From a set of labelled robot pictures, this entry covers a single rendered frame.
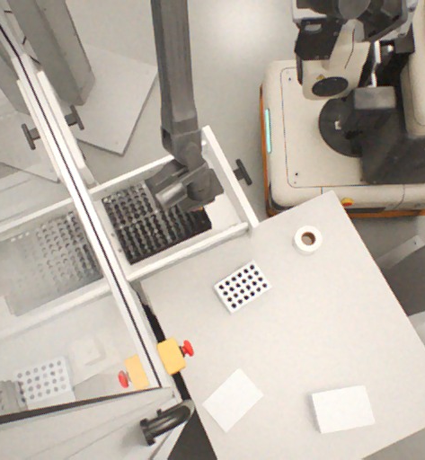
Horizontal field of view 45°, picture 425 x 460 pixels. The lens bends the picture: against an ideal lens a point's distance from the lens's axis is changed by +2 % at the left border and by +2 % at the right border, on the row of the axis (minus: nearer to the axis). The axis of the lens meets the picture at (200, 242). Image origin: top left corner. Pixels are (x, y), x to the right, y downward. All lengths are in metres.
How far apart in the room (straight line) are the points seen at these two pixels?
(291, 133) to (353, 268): 0.80
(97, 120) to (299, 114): 0.89
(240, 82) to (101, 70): 0.64
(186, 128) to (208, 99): 1.45
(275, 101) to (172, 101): 1.19
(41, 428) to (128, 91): 2.21
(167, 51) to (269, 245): 0.64
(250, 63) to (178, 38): 1.61
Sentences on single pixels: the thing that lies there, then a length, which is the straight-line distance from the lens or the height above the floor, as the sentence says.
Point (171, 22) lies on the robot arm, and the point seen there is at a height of 1.36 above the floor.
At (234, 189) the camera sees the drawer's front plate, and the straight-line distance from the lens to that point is 1.23.
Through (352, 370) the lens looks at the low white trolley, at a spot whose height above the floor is 0.76.
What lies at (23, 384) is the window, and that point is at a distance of 0.32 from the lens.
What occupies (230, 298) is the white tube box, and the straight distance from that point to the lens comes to 1.32.
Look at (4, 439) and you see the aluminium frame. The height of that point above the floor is 1.87.
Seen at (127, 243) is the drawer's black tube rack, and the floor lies 0.90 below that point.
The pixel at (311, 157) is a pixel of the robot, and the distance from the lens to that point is 2.01.
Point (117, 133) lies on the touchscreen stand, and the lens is 2.33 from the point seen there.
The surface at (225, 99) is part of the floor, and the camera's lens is 2.42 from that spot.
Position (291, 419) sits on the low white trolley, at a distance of 1.33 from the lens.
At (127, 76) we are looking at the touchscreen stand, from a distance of 2.46.
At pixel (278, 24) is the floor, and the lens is 2.65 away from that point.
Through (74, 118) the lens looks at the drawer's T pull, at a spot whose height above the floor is 0.91.
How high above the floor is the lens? 2.08
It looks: 75 degrees down
